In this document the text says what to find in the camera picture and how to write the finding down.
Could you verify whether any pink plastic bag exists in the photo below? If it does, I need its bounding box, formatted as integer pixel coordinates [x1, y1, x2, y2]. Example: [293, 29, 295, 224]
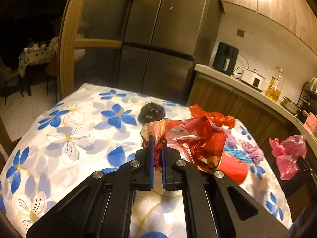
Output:
[269, 134, 307, 180]

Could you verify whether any red printed plastic bag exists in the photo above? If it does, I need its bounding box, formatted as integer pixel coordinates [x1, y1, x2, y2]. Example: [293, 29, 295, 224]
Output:
[140, 117, 226, 173]

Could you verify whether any white kitchen countertop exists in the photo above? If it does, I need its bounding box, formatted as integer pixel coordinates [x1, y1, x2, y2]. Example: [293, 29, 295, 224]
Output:
[194, 64, 316, 155]

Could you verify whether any red paper cup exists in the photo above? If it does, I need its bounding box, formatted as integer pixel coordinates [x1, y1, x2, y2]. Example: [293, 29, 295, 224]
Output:
[217, 152, 248, 184]

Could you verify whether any pink utensil basket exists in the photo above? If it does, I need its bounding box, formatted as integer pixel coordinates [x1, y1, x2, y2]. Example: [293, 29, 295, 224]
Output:
[304, 112, 317, 135]

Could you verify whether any blue crumpled glove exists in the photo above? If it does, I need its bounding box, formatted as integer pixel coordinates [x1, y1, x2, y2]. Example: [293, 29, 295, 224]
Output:
[224, 143, 253, 165]

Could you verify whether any purple crumpled glove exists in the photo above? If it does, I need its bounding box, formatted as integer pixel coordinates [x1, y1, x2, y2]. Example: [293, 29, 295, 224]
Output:
[242, 141, 264, 165]

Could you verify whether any wooden lower cabinet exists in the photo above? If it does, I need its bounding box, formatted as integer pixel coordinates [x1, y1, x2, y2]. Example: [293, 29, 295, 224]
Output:
[187, 73, 300, 164]

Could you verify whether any wooden cabinet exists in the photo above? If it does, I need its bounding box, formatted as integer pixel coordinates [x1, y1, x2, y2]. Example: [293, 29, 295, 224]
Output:
[187, 73, 300, 164]
[221, 0, 316, 53]

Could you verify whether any black dish rack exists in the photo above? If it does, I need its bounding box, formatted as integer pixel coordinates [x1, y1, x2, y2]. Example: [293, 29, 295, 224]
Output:
[297, 77, 317, 123]

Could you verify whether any steel bowl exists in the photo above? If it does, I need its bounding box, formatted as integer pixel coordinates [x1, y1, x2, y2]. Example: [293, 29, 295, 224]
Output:
[282, 97, 300, 116]

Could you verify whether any floral blue white tablecloth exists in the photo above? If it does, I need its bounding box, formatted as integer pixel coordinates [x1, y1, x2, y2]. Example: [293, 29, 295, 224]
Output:
[1, 83, 293, 237]

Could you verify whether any red crumpled plastic bag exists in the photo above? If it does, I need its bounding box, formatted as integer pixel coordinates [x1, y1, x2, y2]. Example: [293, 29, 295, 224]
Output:
[189, 104, 235, 129]

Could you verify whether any cooking oil bottle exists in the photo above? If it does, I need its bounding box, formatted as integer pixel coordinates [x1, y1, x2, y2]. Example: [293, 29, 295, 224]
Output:
[266, 67, 284, 102]

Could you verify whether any crumpled black plastic bag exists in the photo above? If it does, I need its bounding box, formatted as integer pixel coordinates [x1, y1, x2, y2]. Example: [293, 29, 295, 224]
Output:
[137, 102, 165, 125]

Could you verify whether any white slow cooker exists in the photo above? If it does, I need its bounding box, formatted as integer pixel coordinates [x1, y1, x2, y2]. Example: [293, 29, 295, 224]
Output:
[239, 69, 266, 92]

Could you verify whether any black air fryer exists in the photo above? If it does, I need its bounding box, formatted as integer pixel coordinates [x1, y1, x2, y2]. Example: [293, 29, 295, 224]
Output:
[212, 42, 239, 76]

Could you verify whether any dining table spotted cloth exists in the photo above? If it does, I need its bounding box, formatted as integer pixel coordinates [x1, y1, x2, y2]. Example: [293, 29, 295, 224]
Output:
[18, 47, 55, 78]

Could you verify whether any wooden upper cabinet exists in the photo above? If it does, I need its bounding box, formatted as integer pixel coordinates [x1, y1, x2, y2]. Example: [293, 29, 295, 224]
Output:
[221, 0, 316, 53]

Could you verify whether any dark steel refrigerator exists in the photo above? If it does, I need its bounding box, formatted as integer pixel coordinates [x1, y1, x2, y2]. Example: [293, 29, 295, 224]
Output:
[118, 0, 221, 104]

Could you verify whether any wooden framed glass door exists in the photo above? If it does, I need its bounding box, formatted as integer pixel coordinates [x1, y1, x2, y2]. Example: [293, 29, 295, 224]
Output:
[57, 0, 133, 98]

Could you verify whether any wall outlet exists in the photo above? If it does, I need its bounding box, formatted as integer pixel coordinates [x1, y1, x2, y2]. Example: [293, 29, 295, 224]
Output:
[236, 29, 245, 38]

